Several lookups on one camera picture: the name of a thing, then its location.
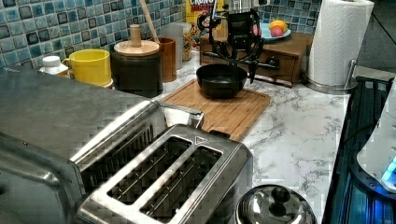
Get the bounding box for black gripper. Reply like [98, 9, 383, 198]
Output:
[214, 8, 262, 83]

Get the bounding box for black bowl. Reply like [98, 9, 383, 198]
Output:
[196, 63, 248, 98]

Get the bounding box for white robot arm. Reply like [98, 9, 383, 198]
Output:
[243, 83, 395, 201]

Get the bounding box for wooden cutting board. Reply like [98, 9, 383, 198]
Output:
[163, 80, 271, 141]

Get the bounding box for light blue plate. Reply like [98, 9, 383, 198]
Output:
[259, 21, 292, 43]

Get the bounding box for wooden drawer box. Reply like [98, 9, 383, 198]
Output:
[199, 31, 314, 88]

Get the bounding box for yellow toy lemon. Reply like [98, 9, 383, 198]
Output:
[268, 20, 288, 32]

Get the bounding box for cereal box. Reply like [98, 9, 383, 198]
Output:
[185, 0, 224, 50]

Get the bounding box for brown wooden utensil holder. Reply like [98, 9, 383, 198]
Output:
[158, 37, 177, 83]

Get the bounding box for black canister with wooden lid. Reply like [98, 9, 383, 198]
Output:
[110, 24, 163, 98]

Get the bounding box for white paper towel roll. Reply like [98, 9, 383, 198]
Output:
[307, 0, 375, 86]

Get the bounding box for metal paper towel holder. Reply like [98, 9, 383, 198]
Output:
[302, 59, 357, 95]

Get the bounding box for stainless steel two-slot toaster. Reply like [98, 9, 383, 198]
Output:
[75, 124, 252, 224]

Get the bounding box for yellow mug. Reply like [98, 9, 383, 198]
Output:
[63, 49, 111, 87]

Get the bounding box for stainless steel kettle lid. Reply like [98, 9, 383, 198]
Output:
[235, 184, 318, 224]

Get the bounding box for small white-capped bottle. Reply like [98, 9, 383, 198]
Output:
[39, 56, 68, 77]

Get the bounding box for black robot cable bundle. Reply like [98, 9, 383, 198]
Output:
[197, 8, 265, 64]

